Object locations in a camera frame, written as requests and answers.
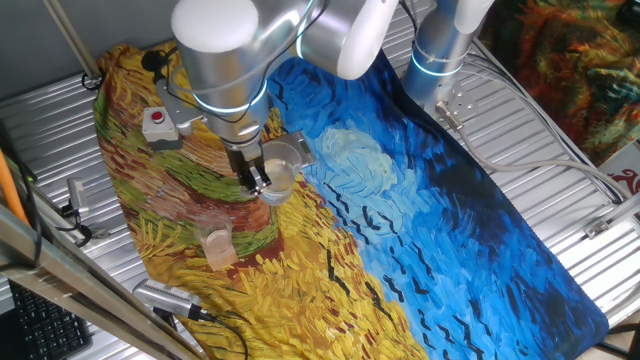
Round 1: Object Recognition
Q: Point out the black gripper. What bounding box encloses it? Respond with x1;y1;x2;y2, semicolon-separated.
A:
225;142;274;199

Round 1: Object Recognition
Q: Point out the clear glass mug with water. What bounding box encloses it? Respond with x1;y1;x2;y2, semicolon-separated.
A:
239;141;304;207

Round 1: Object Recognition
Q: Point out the empty clear plastic cup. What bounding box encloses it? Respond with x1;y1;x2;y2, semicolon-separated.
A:
193;209;235;256

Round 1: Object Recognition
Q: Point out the silver digital scale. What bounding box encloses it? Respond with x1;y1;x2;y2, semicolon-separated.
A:
282;130;318;169

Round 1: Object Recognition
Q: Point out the light wooden cube block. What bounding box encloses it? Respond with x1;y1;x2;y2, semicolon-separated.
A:
202;234;240;272

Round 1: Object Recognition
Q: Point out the grey box with red button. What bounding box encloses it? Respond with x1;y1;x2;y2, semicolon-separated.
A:
141;105;184;152

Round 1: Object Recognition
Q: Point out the painted wheatfield tablecloth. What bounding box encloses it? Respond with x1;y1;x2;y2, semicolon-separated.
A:
92;42;610;360

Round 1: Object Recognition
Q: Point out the thin aluminium pole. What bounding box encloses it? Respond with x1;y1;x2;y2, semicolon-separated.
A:
42;0;104;81

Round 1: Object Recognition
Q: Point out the orange pole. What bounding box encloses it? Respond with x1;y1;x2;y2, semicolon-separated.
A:
0;148;30;226

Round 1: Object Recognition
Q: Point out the black keyboard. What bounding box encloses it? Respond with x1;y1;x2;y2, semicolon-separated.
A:
8;279;94;360

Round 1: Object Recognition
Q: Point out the dark colourful painted cloth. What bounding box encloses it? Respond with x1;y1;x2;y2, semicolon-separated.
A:
479;0;640;166

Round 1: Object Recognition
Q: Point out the white sign with red logo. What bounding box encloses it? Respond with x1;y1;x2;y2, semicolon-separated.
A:
597;141;640;201

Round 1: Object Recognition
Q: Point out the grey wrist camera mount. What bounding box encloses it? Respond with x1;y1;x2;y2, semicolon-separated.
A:
141;48;207;137

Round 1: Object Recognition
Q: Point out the silver ribbed camera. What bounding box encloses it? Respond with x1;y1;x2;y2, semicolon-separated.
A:
132;278;204;321

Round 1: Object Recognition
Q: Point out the black camera cable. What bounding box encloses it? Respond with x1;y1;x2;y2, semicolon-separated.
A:
199;310;250;360

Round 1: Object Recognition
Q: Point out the metal camera clamp bracket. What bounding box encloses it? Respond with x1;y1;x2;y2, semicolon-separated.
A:
54;199;110;249

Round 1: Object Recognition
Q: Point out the black camera stand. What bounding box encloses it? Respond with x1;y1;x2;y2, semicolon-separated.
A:
152;305;177;329

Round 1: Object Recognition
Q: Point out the small silver camera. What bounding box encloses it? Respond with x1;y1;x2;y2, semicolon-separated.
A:
67;177;91;217

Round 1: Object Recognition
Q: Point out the aluminium frame bar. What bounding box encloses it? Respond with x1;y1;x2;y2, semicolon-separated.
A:
0;202;204;360

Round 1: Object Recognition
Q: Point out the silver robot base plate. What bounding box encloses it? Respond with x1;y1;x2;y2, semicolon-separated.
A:
423;79;480;132

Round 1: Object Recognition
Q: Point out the grey robot hose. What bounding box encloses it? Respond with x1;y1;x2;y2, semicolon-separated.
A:
434;101;634;201

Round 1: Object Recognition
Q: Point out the metal corner bracket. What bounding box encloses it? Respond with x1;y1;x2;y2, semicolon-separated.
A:
583;192;640;240

